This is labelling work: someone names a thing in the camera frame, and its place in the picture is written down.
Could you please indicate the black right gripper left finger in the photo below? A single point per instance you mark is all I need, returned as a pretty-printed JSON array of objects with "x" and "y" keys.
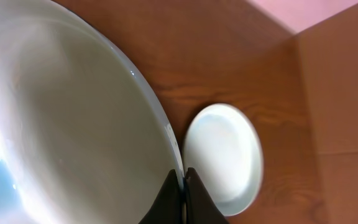
[{"x": 166, "y": 208}]

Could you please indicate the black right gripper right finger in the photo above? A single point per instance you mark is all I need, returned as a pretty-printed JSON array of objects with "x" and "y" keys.
[{"x": 200, "y": 208}]

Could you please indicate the mint plate with small scribble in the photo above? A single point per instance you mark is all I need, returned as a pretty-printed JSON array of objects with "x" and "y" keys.
[{"x": 223, "y": 147}]

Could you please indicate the mint plate with large scribble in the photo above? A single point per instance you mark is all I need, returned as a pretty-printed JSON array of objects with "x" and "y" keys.
[{"x": 83, "y": 137}]

